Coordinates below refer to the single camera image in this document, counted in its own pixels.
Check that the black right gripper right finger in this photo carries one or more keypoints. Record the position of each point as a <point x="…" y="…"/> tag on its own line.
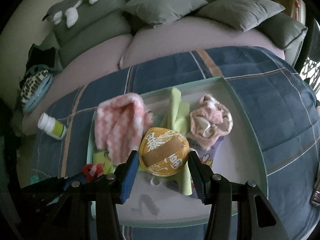
<point x="257" y="218"/>

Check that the cartoon print pouch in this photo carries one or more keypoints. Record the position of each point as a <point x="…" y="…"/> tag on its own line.
<point x="206" y="156"/>

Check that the blue plaid blanket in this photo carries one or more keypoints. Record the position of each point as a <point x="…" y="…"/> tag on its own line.
<point x="281" y="109"/>

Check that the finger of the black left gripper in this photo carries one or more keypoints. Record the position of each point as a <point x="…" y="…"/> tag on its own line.
<point x="51" y="189"/>

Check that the green tissue pack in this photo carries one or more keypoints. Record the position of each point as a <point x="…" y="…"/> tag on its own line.
<point x="101" y="158"/>

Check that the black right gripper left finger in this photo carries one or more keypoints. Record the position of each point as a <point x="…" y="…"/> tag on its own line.
<point x="107" y="191"/>

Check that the pink white fuzzy sock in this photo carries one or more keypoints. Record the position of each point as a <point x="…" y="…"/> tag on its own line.
<point x="120" y="124"/>

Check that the grey white plush toy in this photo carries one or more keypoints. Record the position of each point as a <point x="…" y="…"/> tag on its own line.
<point x="67" y="9"/>

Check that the pale green tray box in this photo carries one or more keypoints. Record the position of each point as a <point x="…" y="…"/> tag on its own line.
<point x="152" y="204"/>

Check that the blue black-white patterned cushion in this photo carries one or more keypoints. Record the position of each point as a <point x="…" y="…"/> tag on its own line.
<point x="34" y="89"/>

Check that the dark clothes pile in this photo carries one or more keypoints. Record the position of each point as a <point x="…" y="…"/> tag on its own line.
<point x="42" y="59"/>

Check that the light green cloth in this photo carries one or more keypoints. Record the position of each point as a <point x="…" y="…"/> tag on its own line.
<point x="177" y="119"/>

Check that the grey green throw pillow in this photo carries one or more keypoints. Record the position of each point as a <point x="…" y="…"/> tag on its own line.
<point x="162" y="12"/>

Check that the red white yarn flower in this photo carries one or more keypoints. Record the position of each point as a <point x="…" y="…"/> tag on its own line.
<point x="92" y="171"/>

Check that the gold embroidered round pad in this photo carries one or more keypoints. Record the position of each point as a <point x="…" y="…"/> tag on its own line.
<point x="163" y="152"/>

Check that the pink sofa seat cover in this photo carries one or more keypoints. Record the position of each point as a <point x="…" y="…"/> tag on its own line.
<point x="187" y="34"/>

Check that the teal rolled towel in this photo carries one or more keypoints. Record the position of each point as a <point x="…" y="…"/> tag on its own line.
<point x="33" y="180"/>

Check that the pink beige scrunchie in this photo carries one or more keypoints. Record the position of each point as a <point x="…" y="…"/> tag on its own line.
<point x="209" y="122"/>

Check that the white pill bottle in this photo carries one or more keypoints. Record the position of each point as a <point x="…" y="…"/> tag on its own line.
<point x="51" y="126"/>

